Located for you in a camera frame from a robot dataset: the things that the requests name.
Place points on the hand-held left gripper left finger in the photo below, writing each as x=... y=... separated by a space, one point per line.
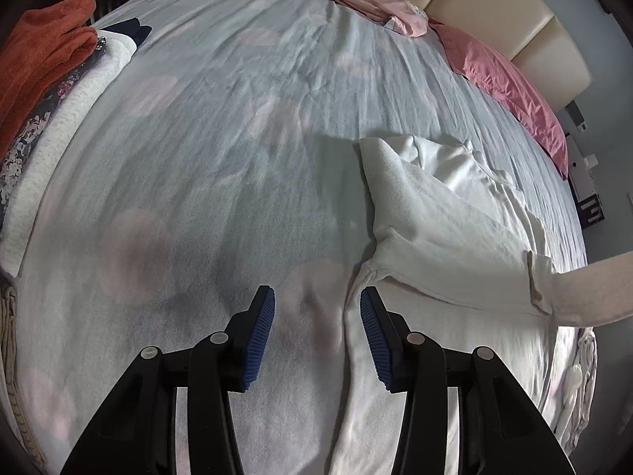
x=257 y=341

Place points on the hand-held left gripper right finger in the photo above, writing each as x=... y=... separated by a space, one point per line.
x=376 y=341

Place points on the white fleece garment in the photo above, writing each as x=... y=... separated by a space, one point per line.
x=435 y=237

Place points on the white crinkled garment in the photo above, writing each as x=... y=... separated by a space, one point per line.
x=573 y=381

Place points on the beige folded garment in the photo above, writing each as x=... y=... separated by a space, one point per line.
x=10 y=336

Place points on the black and white nightstand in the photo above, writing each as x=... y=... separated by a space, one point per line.
x=583 y=193

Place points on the dark pink pillow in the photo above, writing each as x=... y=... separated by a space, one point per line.
x=499 y=79

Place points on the white knit sweater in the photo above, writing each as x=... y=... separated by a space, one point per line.
x=64 y=123

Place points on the dark floral garment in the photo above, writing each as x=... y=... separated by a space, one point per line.
x=24 y=148

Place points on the navy garment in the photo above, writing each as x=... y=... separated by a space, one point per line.
x=133 y=32

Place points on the beige padded headboard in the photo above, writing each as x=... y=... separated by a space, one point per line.
x=494 y=5

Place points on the orange fleece garment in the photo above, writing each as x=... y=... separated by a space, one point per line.
x=39 y=44

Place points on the dark wall switch panel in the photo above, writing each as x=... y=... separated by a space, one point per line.
x=577 y=116

